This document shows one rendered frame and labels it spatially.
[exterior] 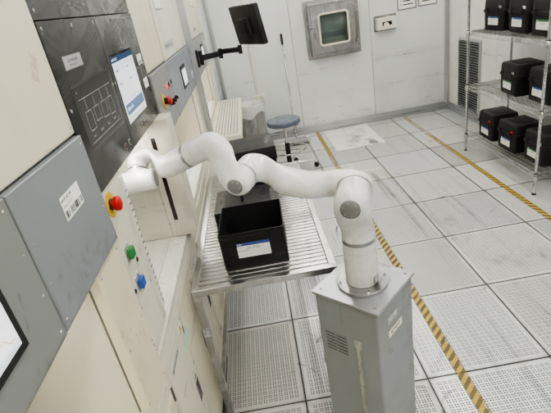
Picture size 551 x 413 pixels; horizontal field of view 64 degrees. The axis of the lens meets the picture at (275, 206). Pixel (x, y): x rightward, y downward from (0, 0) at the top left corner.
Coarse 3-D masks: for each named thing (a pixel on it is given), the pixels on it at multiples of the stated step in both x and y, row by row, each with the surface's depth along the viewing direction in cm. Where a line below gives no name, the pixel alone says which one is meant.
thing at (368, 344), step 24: (384, 264) 172; (336, 288) 163; (408, 288) 165; (336, 312) 162; (360, 312) 153; (384, 312) 152; (408, 312) 170; (336, 336) 168; (360, 336) 159; (384, 336) 156; (408, 336) 174; (336, 360) 174; (360, 360) 163; (384, 360) 159; (408, 360) 178; (336, 384) 182; (360, 384) 170; (384, 384) 163; (408, 384) 183; (336, 408) 190; (360, 408) 178; (384, 408) 168; (408, 408) 188
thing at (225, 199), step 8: (264, 184) 239; (224, 192) 239; (248, 192) 233; (256, 192) 232; (264, 192) 230; (216, 200) 231; (224, 200) 229; (232, 200) 227; (240, 200) 226; (248, 200) 224; (256, 200) 222; (264, 200) 221; (216, 208) 222; (216, 216) 216; (216, 224) 218
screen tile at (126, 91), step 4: (120, 64) 144; (116, 68) 140; (120, 68) 143; (116, 72) 139; (120, 72) 143; (124, 72) 147; (116, 76) 138; (120, 76) 142; (124, 76) 146; (120, 80) 141; (128, 80) 150; (128, 84) 149; (124, 88) 144; (128, 88) 148; (124, 92) 143; (128, 92) 148; (124, 96) 142; (128, 96) 147; (124, 100) 141
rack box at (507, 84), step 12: (516, 60) 375; (528, 60) 368; (540, 60) 362; (504, 72) 378; (516, 72) 360; (528, 72) 359; (504, 84) 381; (516, 84) 364; (528, 84) 364; (516, 96) 368
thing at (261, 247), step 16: (224, 208) 203; (240, 208) 204; (256, 208) 204; (272, 208) 205; (224, 224) 201; (240, 224) 207; (256, 224) 208; (272, 224) 208; (224, 240) 179; (240, 240) 180; (256, 240) 180; (272, 240) 181; (224, 256) 183; (240, 256) 183; (256, 256) 184; (272, 256) 184; (288, 256) 185
